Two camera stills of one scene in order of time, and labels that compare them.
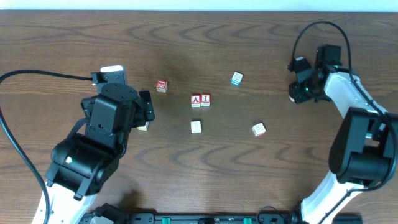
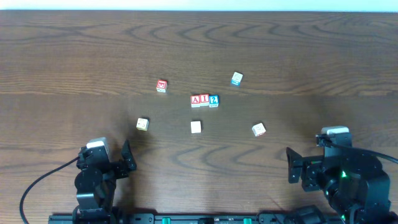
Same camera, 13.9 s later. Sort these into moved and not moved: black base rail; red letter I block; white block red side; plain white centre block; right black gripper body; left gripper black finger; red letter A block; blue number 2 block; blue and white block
Moved: left gripper black finger; blue number 2 block; right black gripper body
Not moved: plain white centre block; red letter I block; white block red side; black base rail; red letter A block; blue and white block
